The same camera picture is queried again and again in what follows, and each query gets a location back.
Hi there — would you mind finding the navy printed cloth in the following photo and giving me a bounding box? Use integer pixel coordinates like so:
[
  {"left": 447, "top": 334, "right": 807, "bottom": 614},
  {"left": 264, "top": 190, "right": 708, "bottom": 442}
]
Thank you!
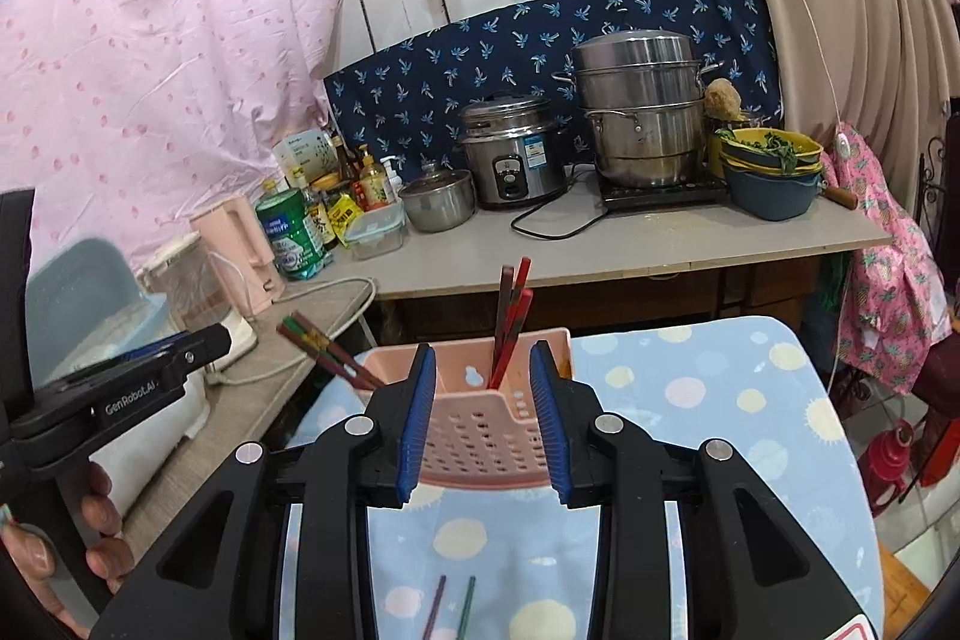
[{"left": 322, "top": 0, "right": 785, "bottom": 176}]

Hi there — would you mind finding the small steel pot glass lid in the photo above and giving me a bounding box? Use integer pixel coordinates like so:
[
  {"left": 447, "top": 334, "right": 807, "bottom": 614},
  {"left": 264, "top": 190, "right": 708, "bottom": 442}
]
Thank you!
[{"left": 397, "top": 160, "right": 477, "bottom": 234}]

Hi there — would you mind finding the dark sauce bottle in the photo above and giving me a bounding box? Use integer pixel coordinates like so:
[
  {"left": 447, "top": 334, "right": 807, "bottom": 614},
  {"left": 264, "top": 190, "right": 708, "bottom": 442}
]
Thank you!
[{"left": 330, "top": 136, "right": 359, "bottom": 184}]

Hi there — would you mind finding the yellow bowl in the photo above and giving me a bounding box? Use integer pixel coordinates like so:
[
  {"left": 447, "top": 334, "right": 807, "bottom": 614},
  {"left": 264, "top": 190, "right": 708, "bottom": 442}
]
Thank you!
[{"left": 709, "top": 126, "right": 824, "bottom": 176}]

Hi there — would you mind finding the pink pineapple print cloth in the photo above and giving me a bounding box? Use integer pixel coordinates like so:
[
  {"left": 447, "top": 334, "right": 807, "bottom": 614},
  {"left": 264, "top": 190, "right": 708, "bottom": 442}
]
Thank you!
[{"left": 821, "top": 122, "right": 950, "bottom": 397}]

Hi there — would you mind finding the pink dotted curtain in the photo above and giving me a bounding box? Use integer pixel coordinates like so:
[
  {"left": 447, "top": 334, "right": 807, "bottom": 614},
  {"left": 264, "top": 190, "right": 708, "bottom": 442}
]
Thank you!
[{"left": 0, "top": 0, "right": 353, "bottom": 281}]

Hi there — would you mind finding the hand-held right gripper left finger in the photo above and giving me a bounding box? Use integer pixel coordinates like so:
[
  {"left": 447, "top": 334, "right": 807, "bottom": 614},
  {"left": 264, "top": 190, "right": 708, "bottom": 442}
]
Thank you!
[{"left": 101, "top": 342, "right": 437, "bottom": 640}]

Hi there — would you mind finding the brown loofah sponge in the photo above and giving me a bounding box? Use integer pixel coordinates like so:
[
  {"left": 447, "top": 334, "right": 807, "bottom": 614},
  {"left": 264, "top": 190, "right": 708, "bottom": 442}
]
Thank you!
[{"left": 703, "top": 77, "right": 743, "bottom": 122}]

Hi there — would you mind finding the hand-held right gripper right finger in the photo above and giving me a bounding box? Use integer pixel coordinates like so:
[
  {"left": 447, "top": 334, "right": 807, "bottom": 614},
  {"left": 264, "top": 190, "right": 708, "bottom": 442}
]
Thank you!
[{"left": 527, "top": 342, "right": 882, "bottom": 640}]

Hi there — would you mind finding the pink perforated utensil basket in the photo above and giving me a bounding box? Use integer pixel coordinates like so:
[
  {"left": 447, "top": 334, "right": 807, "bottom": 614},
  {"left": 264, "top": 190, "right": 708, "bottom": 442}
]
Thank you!
[{"left": 352, "top": 326, "right": 577, "bottom": 491}]

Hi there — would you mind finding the green tin can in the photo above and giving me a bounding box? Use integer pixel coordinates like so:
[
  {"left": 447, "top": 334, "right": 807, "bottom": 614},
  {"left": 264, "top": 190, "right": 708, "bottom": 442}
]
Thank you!
[{"left": 255, "top": 188, "right": 325, "bottom": 279}]

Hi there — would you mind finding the red flask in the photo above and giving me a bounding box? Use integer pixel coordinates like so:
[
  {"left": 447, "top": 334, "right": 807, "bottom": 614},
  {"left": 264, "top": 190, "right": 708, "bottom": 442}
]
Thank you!
[{"left": 859, "top": 422, "right": 920, "bottom": 521}]

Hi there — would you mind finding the clear plastic food container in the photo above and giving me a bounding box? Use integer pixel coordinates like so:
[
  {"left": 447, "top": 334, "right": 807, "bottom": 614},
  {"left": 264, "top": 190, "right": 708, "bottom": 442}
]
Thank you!
[{"left": 345, "top": 206, "right": 408, "bottom": 260}]

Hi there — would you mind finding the yellow packet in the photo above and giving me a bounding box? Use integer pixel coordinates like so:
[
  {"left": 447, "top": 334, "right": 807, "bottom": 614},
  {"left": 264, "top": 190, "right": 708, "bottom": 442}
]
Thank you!
[{"left": 328, "top": 194, "right": 361, "bottom": 247}]

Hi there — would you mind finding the dark blue bowl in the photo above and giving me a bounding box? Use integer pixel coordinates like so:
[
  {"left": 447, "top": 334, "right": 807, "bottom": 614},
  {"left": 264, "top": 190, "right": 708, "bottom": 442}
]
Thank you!
[{"left": 724, "top": 164, "right": 826, "bottom": 221}]

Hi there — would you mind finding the green chopstick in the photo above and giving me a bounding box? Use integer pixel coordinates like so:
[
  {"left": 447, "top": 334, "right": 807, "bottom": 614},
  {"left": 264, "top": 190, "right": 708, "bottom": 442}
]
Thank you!
[
  {"left": 281, "top": 319, "right": 376, "bottom": 386},
  {"left": 455, "top": 575, "right": 478, "bottom": 640}
]

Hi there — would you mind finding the yellow pump bottle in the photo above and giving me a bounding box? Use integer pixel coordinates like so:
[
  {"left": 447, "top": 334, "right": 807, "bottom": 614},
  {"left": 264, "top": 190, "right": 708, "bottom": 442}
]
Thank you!
[{"left": 352, "top": 145, "right": 391, "bottom": 212}]

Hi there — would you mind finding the steel rice cooker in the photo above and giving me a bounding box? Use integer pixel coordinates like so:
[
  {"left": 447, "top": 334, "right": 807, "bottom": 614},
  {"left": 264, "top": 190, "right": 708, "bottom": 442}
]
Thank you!
[{"left": 457, "top": 94, "right": 571, "bottom": 211}]

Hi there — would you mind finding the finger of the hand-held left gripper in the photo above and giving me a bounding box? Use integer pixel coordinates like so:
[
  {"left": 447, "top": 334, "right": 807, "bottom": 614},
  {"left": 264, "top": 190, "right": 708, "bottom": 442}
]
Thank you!
[
  {"left": 160, "top": 322, "right": 232, "bottom": 380},
  {"left": 82, "top": 331, "right": 194, "bottom": 380}
]

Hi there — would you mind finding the steel steamer pot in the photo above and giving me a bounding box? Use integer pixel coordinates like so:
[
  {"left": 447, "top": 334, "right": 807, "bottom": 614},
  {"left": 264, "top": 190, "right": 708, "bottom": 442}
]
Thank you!
[{"left": 551, "top": 26, "right": 725, "bottom": 189}]

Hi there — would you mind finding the black iron chair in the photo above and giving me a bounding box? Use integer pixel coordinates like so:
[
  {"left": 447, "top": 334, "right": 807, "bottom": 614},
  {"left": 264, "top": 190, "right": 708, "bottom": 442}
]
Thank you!
[{"left": 919, "top": 134, "right": 960, "bottom": 281}]

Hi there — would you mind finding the brown chopstick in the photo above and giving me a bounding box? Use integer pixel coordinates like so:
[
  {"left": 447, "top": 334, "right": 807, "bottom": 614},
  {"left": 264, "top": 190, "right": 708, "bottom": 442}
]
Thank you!
[{"left": 276, "top": 323, "right": 372, "bottom": 392}]

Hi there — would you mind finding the white pump bottle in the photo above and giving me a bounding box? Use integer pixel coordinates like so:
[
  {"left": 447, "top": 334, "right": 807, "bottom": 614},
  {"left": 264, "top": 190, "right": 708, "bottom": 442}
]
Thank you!
[{"left": 379, "top": 155, "right": 406, "bottom": 206}]

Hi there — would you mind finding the grey kitchen counter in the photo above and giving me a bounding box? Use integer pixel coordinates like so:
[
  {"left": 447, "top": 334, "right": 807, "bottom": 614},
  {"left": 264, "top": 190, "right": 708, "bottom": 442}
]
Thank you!
[{"left": 375, "top": 190, "right": 893, "bottom": 301}]

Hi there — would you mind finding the black induction cooker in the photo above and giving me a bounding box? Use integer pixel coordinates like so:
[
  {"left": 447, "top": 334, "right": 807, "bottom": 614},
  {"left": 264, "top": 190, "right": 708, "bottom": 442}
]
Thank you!
[{"left": 596, "top": 167, "right": 732, "bottom": 215}]

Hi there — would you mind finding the white appliance with clear jar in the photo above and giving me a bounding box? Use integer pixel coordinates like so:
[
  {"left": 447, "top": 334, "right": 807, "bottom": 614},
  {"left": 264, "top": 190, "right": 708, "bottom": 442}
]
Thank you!
[{"left": 142, "top": 233, "right": 260, "bottom": 378}]

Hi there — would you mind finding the light blue printed tablecloth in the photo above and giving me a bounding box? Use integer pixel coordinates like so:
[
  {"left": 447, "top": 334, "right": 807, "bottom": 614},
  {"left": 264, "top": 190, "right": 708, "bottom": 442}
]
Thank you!
[{"left": 289, "top": 314, "right": 882, "bottom": 640}]

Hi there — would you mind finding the black power cable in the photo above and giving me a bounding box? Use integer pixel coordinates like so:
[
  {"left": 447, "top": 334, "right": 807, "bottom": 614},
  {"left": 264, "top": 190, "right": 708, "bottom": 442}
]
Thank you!
[{"left": 510, "top": 164, "right": 601, "bottom": 238}]

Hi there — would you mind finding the white cord with switch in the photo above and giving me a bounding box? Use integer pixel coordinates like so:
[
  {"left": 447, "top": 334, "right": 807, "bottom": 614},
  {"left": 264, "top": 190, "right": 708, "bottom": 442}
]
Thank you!
[{"left": 724, "top": 0, "right": 857, "bottom": 163}]

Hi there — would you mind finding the person's left hand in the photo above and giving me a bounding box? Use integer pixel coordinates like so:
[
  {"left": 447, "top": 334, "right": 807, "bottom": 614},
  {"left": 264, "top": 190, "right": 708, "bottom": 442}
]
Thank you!
[{"left": 0, "top": 462, "right": 137, "bottom": 639}]

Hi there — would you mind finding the pink electric kettle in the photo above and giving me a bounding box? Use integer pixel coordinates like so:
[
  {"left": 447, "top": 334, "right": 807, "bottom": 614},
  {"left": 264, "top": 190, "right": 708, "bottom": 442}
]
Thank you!
[{"left": 189, "top": 194, "right": 286, "bottom": 315}]

